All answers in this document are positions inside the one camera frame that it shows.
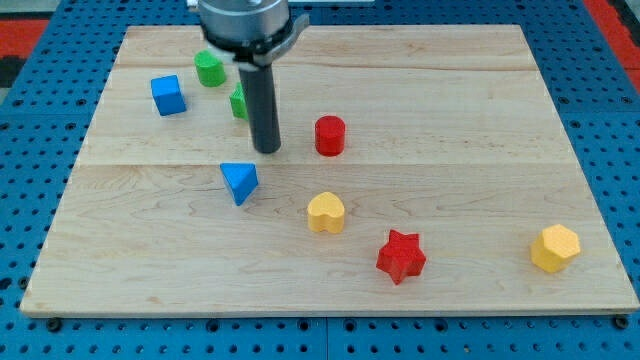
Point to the red cylinder block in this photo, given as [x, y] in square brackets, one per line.
[330, 133]

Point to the blue cube block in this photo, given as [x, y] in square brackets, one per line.
[167, 95]

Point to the red star block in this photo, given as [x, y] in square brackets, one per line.
[401, 256]

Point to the wooden board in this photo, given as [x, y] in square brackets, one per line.
[450, 133]

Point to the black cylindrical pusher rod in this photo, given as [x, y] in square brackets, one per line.
[260, 99]

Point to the silver cylindrical robot end effector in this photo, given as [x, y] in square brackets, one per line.
[250, 33]

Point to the yellow hexagon block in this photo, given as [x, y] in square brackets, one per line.
[555, 248]

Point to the yellow heart block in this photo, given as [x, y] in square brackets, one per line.
[326, 212]

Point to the green cylinder block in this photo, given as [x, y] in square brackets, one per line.
[210, 70]

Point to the blue triangle block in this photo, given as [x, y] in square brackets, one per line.
[240, 179]

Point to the green star block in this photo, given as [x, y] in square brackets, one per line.
[237, 102]

